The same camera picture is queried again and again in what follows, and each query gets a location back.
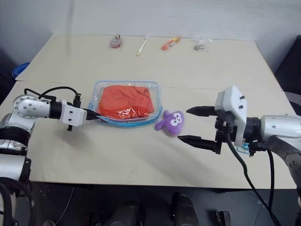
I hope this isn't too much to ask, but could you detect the small red item in bag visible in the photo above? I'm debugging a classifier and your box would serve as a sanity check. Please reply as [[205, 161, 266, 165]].
[[109, 34, 123, 49]]

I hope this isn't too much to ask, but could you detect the dark rounded shape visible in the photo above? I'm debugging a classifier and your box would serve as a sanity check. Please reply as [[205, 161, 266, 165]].
[[172, 192, 198, 226], [103, 201, 142, 226]]

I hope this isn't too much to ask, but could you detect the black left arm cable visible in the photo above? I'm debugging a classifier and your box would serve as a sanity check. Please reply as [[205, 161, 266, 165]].
[[24, 86, 82, 107]]

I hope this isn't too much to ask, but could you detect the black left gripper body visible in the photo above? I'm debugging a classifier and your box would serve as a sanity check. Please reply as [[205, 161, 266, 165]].
[[83, 108, 94, 121]]

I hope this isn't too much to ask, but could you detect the purple plush toy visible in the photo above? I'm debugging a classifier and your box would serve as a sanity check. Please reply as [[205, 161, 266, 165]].
[[154, 110, 186, 137]]

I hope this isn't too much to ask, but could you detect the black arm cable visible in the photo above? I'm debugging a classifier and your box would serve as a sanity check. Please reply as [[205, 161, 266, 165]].
[[24, 86, 82, 107], [224, 131, 283, 226]]

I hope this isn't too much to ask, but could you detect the orange cloth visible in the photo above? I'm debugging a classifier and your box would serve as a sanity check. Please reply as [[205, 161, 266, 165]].
[[97, 85, 155, 121]]

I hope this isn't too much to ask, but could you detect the orange wrapped snack packet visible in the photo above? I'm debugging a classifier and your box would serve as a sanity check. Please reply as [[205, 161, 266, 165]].
[[161, 34, 182, 51]]

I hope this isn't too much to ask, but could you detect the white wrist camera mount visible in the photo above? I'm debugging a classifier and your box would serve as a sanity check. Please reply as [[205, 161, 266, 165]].
[[59, 99, 87, 127], [214, 85, 248, 145]]

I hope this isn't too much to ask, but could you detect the small black box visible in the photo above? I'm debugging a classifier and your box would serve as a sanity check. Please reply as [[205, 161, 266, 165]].
[[215, 210, 232, 226]]

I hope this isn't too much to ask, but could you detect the clear bag with grey item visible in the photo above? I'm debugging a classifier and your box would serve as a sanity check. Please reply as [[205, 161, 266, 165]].
[[190, 32, 213, 52]]

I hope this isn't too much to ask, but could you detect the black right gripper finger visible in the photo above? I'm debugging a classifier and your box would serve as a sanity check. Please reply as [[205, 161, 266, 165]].
[[177, 135, 218, 154], [186, 106, 216, 118]]

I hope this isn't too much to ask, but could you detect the clear blue-trimmed plastic pouch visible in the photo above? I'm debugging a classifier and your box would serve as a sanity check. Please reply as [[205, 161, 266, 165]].
[[88, 81, 164, 129]]

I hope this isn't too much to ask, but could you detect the white yellow toothbrush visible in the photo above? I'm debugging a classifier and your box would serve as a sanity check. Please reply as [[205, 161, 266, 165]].
[[135, 34, 151, 57]]

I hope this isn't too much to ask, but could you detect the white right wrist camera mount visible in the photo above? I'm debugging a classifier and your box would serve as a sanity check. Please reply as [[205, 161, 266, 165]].
[[214, 85, 248, 145]]

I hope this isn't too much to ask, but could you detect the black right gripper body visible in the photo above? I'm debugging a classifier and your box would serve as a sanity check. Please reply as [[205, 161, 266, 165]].
[[214, 108, 238, 155]]

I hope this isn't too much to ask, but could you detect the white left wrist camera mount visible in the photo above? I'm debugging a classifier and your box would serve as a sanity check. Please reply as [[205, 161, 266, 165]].
[[59, 99, 87, 127]]

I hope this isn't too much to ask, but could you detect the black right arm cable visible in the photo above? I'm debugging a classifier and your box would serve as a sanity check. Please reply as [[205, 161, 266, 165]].
[[224, 131, 283, 226]]

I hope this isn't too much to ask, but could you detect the blue plastic basket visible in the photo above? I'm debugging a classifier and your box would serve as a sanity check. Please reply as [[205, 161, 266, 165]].
[[11, 62, 30, 79]]

